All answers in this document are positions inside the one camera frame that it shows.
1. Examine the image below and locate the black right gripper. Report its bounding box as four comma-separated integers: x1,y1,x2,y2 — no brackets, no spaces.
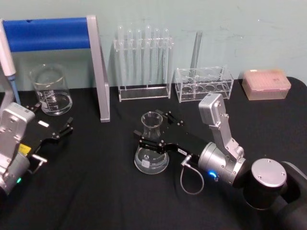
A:
132,109,213,166

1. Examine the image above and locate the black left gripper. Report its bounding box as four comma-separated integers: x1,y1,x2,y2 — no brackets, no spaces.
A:
20,103,74,158

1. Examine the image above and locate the clear glass beaker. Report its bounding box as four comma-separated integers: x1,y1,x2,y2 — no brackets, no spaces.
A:
29,63,73,117

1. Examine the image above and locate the clear glass conical flask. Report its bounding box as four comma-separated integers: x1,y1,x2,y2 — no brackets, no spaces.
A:
134,111,170,174

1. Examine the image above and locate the tall clear acrylic tube rack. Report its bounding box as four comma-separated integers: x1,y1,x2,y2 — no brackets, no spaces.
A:
113,36,175,103

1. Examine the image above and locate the low clear acrylic tube rack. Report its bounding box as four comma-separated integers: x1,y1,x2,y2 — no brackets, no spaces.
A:
174,65,235,104

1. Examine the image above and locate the white pipette with blue tip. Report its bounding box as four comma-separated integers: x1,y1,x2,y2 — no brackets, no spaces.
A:
0,20,22,105

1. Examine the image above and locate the blue and grey pipette stand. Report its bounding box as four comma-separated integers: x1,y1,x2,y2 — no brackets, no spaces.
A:
0,14,111,123

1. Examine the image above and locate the wide clear glass tube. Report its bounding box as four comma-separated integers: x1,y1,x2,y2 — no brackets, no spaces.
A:
190,31,204,81

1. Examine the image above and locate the black table cloth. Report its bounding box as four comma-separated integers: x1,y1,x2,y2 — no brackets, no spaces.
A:
0,76,307,230

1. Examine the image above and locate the clear glass test tube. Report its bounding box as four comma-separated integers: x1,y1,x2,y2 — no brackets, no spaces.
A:
135,28,142,85
126,28,133,85
145,24,152,85
163,27,170,85
153,27,161,85
117,25,124,85

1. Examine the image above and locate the pink pipette tip box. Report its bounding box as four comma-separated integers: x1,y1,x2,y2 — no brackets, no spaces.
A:
241,69,292,101

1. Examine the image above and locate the thin left gripper cable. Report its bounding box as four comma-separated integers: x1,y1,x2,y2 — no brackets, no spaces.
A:
26,154,48,175

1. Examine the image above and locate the thin gripper cable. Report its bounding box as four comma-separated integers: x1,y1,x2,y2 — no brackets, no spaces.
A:
179,154,205,195
26,154,48,175

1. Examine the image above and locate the thin right gripper cable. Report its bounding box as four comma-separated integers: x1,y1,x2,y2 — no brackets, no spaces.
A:
179,154,205,195

